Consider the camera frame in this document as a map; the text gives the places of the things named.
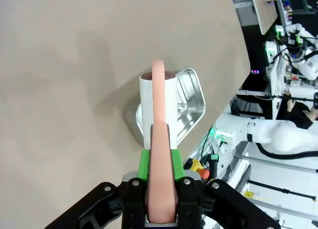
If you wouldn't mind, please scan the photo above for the pink lint roller white roll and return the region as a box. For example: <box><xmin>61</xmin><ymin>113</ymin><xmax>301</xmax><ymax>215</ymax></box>
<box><xmin>139</xmin><ymin>59</ymin><xmax>179</xmax><ymax>225</ymax></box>

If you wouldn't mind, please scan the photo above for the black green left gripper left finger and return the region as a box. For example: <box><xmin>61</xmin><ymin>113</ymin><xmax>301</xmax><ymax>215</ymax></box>
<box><xmin>44</xmin><ymin>149</ymin><xmax>151</xmax><ymax>229</ymax></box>

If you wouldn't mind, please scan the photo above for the black metal bar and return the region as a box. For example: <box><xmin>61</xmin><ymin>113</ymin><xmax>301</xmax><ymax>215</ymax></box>
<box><xmin>248</xmin><ymin>180</ymin><xmax>318</xmax><ymax>202</ymax></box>

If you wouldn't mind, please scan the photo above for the black corrugated cable conduit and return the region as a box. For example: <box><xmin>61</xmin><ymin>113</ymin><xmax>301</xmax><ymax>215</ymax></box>
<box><xmin>255</xmin><ymin>142</ymin><xmax>318</xmax><ymax>160</ymax></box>

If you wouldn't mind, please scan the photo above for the white machine cabinet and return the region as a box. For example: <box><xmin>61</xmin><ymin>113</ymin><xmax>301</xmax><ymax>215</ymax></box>
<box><xmin>264</xmin><ymin>39</ymin><xmax>289</xmax><ymax>120</ymax></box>

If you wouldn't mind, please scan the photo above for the black green enabling switch handle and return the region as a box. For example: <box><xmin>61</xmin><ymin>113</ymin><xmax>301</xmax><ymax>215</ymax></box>
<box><xmin>208</xmin><ymin>153</ymin><xmax>220</xmax><ymax>181</ymax></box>

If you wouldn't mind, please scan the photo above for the rectangular stainless steel tin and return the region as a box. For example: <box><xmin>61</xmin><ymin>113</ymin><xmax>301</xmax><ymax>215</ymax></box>
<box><xmin>125</xmin><ymin>67</ymin><xmax>206</xmax><ymax>150</ymax></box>

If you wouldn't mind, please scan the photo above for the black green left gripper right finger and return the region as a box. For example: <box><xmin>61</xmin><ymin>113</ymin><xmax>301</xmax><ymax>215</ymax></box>
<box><xmin>170</xmin><ymin>149</ymin><xmax>281</xmax><ymax>229</ymax></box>

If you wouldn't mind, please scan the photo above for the beige desk top board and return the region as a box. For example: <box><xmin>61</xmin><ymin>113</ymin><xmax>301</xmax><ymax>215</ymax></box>
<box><xmin>249</xmin><ymin>0</ymin><xmax>278</xmax><ymax>35</ymax></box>

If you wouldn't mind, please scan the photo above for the yellow emergency stop button box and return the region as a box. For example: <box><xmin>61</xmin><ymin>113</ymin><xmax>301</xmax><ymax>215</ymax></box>
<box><xmin>185</xmin><ymin>158</ymin><xmax>211</xmax><ymax>182</ymax></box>

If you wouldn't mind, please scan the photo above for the aluminium profile frame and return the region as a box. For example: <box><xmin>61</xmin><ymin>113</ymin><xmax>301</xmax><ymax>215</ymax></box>
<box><xmin>233</xmin><ymin>142</ymin><xmax>318</xmax><ymax>229</ymax></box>

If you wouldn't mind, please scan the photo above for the person in black clothes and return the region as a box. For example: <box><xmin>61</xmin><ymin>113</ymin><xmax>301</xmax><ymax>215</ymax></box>
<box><xmin>278</xmin><ymin>97</ymin><xmax>318</xmax><ymax>130</ymax></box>

